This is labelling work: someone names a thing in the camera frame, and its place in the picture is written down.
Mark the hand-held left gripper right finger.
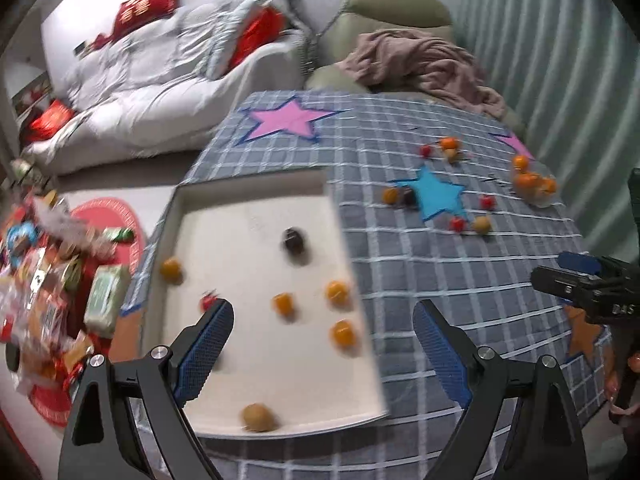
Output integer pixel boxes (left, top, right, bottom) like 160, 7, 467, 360
413, 299, 591, 480

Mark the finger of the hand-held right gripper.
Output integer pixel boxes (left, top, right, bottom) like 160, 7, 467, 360
530, 266, 601, 307
557, 252, 608, 276

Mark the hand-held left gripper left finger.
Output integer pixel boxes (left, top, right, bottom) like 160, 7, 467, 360
57, 298, 235, 480

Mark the white tray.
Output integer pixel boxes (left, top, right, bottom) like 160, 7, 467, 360
120, 167, 391, 438

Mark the person's right hand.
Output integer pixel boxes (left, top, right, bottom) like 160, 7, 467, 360
602, 352, 640, 426

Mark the grey checked star cloth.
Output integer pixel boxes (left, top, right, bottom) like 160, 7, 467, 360
127, 91, 608, 480

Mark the green wrapped packet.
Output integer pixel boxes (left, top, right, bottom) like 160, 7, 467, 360
82, 265, 132, 338

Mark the round red rug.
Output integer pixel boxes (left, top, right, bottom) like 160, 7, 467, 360
27, 197, 146, 426

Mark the pile of snack packets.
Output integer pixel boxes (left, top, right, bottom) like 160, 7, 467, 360
0, 187, 136, 396

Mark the green curtain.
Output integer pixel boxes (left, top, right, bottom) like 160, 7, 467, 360
452, 0, 640, 266

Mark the white sofa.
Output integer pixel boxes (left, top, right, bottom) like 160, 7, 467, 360
22, 5, 311, 176

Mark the pink blanket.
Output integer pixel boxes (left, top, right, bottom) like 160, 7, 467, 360
340, 29, 506, 116

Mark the red packet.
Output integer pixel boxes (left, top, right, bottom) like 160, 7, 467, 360
25, 99, 76, 143

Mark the white quilt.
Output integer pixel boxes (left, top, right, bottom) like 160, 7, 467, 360
62, 0, 306, 111

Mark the green armchair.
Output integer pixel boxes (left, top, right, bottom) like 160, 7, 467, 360
305, 0, 526, 136

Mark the long red cushion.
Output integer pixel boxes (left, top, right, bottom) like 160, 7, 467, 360
92, 0, 185, 46

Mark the grey cable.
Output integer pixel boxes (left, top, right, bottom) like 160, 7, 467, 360
305, 0, 368, 76

